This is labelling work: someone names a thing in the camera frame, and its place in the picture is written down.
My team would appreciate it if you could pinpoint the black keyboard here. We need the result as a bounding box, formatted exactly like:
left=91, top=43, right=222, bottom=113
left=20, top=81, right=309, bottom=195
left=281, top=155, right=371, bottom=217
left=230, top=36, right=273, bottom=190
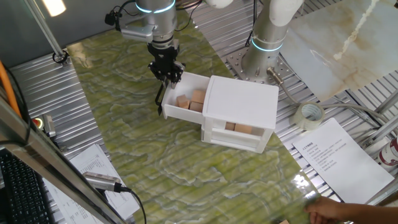
left=0, top=149, right=55, bottom=224

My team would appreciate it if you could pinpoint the person forearm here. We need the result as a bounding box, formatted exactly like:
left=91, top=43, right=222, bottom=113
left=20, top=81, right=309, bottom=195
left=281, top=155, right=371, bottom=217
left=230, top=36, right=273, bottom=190
left=340, top=202, right=398, bottom=224

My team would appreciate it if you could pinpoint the white drawer with black handle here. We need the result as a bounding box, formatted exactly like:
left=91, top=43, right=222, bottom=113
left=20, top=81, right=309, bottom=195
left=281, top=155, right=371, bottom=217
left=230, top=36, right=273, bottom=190
left=154, top=71, right=212, bottom=125

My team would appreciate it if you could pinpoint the black cable of stand camera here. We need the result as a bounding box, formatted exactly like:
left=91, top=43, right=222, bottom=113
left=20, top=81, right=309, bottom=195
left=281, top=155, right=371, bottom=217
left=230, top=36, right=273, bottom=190
left=119, top=185, right=147, bottom=224

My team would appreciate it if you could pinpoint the paper sheet with text lines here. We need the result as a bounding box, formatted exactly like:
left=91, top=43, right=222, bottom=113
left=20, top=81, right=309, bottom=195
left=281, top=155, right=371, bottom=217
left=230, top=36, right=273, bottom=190
left=292, top=117, right=396, bottom=205

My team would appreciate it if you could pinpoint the silver camera on stand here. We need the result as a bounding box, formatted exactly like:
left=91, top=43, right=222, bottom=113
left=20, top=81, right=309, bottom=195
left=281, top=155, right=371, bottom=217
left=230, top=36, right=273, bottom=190
left=82, top=171, right=124, bottom=193

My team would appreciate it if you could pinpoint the white plain drawer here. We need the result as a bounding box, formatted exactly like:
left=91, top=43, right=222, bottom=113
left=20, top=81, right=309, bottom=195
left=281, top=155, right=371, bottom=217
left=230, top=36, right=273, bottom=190
left=210, top=126, right=262, bottom=149

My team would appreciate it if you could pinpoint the silver pole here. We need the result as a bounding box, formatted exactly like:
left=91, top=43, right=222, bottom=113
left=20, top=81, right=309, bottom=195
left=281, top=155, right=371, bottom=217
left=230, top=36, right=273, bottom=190
left=23, top=0, right=71, bottom=66

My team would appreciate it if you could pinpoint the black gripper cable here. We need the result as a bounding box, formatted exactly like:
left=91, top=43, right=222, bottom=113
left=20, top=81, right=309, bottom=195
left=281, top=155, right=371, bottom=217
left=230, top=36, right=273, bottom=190
left=174, top=0, right=203, bottom=32

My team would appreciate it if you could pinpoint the green marble pattern mat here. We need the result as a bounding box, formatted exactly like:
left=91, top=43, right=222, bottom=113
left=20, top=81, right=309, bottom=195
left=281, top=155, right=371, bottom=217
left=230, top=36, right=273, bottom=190
left=66, top=7, right=343, bottom=224

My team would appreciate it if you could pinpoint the orange tube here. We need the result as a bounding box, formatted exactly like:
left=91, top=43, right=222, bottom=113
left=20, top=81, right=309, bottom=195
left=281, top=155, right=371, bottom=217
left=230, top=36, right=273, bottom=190
left=0, top=60, right=22, bottom=118

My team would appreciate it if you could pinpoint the person hand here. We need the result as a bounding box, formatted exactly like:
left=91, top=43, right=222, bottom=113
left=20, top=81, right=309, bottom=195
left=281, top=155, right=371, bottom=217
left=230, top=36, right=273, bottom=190
left=304, top=195, right=345, bottom=224

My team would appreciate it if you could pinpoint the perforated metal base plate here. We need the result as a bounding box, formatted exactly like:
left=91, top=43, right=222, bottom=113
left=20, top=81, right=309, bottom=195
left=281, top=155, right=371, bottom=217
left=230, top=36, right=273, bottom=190
left=226, top=48, right=296, bottom=84

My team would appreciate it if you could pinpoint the black camera cable with plug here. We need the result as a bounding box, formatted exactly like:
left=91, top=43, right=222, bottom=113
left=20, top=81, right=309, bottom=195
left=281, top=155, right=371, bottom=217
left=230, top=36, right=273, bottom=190
left=104, top=0, right=139, bottom=32

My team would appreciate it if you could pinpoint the grey hose with metal connector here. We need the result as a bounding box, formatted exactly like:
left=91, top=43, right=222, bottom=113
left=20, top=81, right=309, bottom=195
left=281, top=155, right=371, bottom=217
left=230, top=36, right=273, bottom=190
left=266, top=67, right=398, bottom=125

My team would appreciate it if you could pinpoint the aluminium frame bar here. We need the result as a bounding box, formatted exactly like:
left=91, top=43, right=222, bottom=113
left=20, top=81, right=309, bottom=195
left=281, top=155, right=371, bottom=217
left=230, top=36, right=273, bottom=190
left=0, top=93, right=127, bottom=224

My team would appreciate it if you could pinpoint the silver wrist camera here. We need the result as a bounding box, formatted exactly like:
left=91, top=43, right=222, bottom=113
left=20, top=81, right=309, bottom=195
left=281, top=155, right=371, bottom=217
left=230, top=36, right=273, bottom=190
left=120, top=24, right=156, bottom=43

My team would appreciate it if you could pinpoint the clear tape roll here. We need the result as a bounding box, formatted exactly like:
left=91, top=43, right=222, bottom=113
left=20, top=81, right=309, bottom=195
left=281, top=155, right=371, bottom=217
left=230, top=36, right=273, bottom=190
left=292, top=101, right=326, bottom=131

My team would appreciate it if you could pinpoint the beige marble pattern sheet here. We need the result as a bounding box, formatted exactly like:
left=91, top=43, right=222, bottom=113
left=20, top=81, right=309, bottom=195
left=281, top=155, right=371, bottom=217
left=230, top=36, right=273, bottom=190
left=279, top=0, right=398, bottom=103

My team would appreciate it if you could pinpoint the red emergency stop button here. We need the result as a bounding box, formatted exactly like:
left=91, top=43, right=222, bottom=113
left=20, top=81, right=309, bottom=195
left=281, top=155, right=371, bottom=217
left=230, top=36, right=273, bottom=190
left=30, top=114, right=57, bottom=138

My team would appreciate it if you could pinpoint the white plastic drawer cabinet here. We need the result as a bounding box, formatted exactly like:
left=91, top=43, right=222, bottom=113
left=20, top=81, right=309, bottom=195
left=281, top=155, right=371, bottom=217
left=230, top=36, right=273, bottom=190
left=200, top=74, right=280, bottom=154

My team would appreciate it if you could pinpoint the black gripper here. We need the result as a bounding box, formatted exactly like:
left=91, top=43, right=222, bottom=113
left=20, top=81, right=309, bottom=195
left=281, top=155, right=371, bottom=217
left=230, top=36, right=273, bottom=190
left=147, top=39, right=185, bottom=90

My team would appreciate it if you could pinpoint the glowing lamp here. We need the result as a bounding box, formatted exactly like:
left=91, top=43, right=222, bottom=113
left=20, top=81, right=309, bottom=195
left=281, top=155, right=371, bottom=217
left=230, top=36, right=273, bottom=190
left=39, top=0, right=67, bottom=19

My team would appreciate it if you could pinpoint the aluminium profile bar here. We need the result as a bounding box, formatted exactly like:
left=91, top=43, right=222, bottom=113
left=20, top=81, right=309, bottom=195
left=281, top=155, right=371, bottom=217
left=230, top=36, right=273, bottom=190
left=360, top=114, right=398, bottom=149
left=374, top=89, right=398, bottom=114

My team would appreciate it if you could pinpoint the black cable along arm base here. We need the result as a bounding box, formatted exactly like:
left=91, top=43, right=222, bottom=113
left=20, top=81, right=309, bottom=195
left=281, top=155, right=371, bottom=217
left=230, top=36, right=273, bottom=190
left=245, top=0, right=257, bottom=49

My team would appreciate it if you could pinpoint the red and white can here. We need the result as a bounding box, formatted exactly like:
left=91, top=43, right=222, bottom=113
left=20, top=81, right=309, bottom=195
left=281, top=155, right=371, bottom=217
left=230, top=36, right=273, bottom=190
left=377, top=136, right=398, bottom=170

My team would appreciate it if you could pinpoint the paper sheet with printed tables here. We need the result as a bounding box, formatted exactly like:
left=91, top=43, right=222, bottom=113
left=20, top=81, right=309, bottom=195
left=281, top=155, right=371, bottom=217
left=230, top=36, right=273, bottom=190
left=42, top=143, right=141, bottom=224

